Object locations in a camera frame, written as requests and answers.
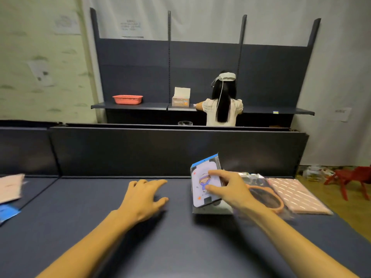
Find person's right hand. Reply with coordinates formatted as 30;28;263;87
205;170;257;212

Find person's left hand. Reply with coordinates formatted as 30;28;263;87
118;179;169;224

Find purple cartoon phone case package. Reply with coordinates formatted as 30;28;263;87
190;153;224;208

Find person's left forearm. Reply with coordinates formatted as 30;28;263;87
36;210;140;278

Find person's right forearm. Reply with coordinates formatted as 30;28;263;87
239;201;359;278

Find white flat package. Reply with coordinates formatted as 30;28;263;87
192;200;234;215

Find dark shelf back panel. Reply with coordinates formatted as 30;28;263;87
0;121;309;179

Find orange-rimmed mirror in plastic bag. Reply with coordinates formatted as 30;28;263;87
238;172;292;221

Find pink striped packet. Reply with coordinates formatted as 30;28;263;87
266;178;333;215

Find open cardboard box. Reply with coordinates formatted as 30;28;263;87
172;87;191;108

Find pile of clear plastic bags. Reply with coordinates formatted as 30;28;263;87
302;164;334;183

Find red plastic basket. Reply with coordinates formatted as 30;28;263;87
112;95;144;105

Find white headset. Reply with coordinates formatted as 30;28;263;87
211;72;236;87

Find dark metal shelving unit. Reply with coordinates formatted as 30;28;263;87
90;8;322;128

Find red plastic chair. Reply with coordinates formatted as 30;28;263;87
324;166;371;201

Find white paper notice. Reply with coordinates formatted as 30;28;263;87
27;60;56;87
333;107;352;122
119;17;144;38

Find pale pink packet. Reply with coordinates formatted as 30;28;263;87
0;174;25;205

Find blue packet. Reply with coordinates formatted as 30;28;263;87
0;204;21;225

